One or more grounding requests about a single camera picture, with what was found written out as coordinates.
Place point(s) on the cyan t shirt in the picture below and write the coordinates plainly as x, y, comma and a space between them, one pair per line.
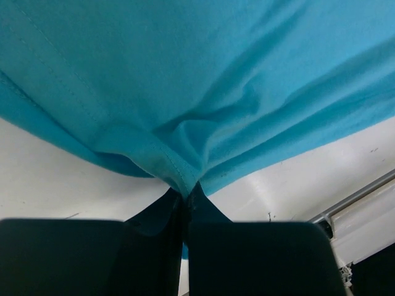
279, 109

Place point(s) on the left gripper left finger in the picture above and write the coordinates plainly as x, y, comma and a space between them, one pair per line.
139, 256

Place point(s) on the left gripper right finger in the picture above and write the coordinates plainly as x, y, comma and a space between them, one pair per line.
256, 258

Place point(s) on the aluminium table edge rail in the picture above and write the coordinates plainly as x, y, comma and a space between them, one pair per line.
360, 225

